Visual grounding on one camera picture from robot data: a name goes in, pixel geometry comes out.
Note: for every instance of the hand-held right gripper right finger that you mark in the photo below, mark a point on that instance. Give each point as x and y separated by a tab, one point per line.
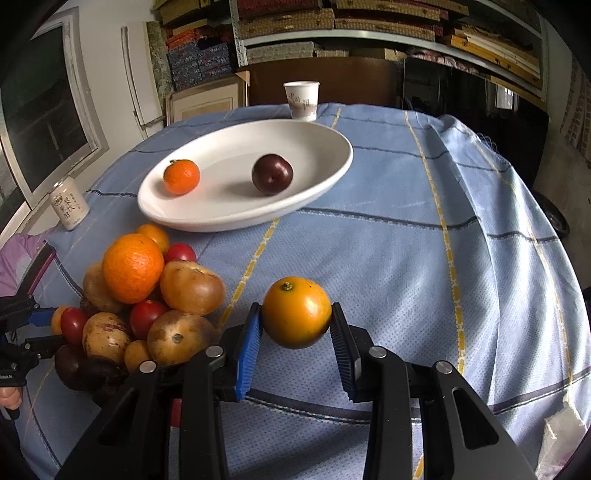
344	357

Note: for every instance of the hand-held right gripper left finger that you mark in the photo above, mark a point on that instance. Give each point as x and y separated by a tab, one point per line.
249	353

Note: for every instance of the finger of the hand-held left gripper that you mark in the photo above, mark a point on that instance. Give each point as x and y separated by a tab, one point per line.
42	317
44	346

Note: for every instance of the dark purple passion fruit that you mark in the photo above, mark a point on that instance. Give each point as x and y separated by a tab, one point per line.
104	381
69	367

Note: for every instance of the speckled tan passion fruit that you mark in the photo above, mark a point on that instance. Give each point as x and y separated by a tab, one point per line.
106	337
96	290

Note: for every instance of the orange tan passion fruit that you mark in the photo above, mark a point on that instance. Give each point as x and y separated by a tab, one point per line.
192	287

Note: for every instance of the small yellow orange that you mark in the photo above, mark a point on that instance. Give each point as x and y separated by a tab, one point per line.
137	355

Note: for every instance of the large orange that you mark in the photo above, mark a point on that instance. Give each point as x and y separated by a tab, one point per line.
133	267

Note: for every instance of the white oval plate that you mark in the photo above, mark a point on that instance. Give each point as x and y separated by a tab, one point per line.
221	203

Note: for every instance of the large dark plum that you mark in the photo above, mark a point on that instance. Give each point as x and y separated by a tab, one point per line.
272	175

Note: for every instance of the tangerine with green stem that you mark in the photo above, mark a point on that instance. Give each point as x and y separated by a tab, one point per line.
181	177

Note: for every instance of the person's left hand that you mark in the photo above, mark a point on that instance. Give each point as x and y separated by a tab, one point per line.
9	398

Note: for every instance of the red phone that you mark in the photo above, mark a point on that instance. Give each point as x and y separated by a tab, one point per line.
44	265

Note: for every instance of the purple cloth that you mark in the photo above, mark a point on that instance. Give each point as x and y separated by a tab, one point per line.
18	263

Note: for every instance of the blue checked tablecloth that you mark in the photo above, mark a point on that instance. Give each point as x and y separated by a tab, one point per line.
392	286

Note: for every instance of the white beverage can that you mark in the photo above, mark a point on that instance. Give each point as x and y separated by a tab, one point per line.
69	205

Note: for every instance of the white plastic bag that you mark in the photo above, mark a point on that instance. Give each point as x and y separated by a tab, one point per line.
561	429

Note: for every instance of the black round stool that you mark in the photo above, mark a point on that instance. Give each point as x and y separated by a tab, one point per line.
556	219

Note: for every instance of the white printed paper cup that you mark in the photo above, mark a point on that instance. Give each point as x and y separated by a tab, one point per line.
302	99

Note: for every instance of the glossy black panel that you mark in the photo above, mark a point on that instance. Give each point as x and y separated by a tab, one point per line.
461	106

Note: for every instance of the brown board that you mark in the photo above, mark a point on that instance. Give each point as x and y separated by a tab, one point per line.
351	78

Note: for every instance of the green marbled board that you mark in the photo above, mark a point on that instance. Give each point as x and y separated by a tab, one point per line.
157	55

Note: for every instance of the stack of blue patterned boxes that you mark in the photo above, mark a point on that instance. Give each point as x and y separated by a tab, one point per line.
198	60

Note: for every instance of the shelf with stacked boxes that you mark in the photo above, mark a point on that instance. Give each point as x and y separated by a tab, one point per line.
286	18

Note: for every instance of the tan lattice panel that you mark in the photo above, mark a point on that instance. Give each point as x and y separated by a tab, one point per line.
577	106

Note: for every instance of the window with white frame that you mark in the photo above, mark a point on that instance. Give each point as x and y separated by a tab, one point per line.
41	115

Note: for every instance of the white wall strip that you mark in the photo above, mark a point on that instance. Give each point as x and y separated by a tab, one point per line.
131	78

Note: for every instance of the wooden picture frame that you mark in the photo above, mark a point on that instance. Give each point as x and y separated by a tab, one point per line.
198	99

